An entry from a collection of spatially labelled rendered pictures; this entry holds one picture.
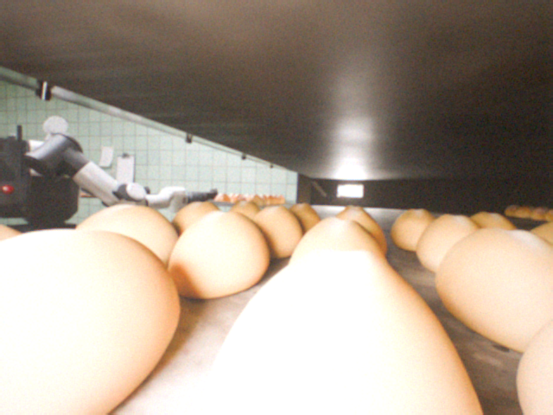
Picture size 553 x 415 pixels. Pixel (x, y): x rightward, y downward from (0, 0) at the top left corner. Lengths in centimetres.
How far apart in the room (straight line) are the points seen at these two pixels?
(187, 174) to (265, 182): 84
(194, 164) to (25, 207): 192
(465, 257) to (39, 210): 139
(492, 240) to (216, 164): 288
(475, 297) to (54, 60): 31
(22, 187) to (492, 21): 140
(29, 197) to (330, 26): 133
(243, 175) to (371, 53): 269
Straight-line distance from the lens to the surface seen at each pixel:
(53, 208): 145
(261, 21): 19
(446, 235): 31
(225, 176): 295
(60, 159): 128
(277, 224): 31
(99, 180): 128
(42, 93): 54
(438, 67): 25
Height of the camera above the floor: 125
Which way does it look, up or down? 3 degrees down
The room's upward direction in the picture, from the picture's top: 2 degrees clockwise
